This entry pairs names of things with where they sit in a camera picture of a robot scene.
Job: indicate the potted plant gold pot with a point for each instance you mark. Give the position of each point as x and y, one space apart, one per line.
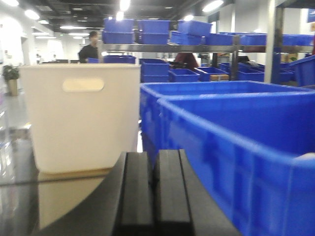
11 75

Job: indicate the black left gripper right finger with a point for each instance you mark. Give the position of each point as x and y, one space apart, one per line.
171 207

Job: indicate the cream plastic storage bin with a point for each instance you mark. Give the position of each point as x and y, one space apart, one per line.
82 115

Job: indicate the person in black clothes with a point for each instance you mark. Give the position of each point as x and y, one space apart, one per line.
91 50

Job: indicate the near blue plastic bin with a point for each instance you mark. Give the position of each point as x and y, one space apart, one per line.
253 152

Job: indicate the far blue plastic bin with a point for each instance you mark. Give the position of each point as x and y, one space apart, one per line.
150 93

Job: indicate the blue plastic bin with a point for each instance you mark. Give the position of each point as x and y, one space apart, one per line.
253 152
150 93

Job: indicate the metal shelving rack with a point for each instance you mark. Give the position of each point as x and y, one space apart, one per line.
273 48

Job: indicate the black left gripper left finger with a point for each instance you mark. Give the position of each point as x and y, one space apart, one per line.
136 214

